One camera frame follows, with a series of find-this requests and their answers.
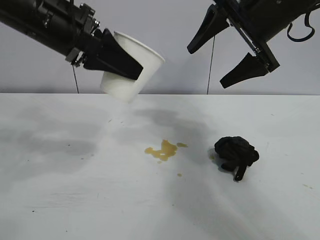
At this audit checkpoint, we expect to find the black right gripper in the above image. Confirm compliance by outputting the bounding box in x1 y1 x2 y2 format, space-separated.
187 0 289 89

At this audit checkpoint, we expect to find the black looped right arm cable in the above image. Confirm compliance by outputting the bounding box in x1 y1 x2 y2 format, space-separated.
286 12 315 43

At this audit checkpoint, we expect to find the thin black cord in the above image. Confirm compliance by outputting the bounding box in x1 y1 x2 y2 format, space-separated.
71 64 80 94
206 34 216 95

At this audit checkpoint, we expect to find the yellow liquid spill puddle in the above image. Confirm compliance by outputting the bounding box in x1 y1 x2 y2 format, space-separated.
144 139 189 165

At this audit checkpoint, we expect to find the white paper cup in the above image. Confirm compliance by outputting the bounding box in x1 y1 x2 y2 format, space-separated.
99 30 166 104

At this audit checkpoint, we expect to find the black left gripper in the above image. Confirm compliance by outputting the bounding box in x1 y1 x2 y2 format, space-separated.
47 0 145 82

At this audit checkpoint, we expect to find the black cloth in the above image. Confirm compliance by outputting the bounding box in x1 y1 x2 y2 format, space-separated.
214 135 260 182

